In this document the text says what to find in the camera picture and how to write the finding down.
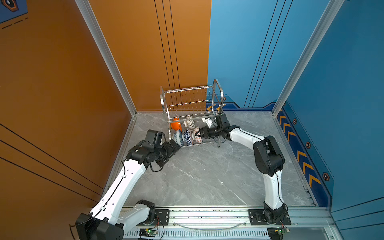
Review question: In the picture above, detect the dark blue patterned bowl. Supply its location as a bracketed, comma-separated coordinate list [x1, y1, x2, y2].
[192, 127, 203, 144]

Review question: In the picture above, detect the orange plastic bowl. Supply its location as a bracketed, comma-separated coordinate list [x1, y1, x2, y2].
[171, 118, 182, 131]

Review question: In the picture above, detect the aluminium front rail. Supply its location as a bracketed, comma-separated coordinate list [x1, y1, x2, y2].
[77, 206, 344, 240]

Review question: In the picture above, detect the steel two-tier dish rack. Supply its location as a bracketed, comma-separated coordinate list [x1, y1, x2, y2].
[160, 79, 225, 140]

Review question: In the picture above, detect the red patterned ceramic bowl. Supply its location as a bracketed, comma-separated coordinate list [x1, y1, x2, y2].
[184, 129, 194, 146]

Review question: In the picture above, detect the blue white floral bowl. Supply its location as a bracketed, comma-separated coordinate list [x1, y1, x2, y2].
[173, 130, 184, 147]

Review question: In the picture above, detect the white brown patterned bowl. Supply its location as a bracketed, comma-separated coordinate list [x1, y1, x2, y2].
[184, 119, 196, 130]

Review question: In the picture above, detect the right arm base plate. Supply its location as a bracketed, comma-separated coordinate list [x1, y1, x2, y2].
[248, 208, 292, 226]

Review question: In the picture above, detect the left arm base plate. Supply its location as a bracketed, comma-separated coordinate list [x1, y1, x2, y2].
[139, 209, 170, 226]

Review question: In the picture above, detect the green circuit board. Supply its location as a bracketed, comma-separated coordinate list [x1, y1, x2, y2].
[138, 229, 159, 240]

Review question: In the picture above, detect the small right circuit board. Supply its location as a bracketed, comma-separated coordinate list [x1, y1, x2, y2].
[275, 228, 290, 236]

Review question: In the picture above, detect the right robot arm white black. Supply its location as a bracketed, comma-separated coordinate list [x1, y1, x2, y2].
[196, 125, 288, 225]

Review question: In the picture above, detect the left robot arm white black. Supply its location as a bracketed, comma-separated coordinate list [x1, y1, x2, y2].
[70, 140, 181, 240]

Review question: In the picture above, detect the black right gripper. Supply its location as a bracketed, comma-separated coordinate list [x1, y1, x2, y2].
[195, 126, 223, 140]

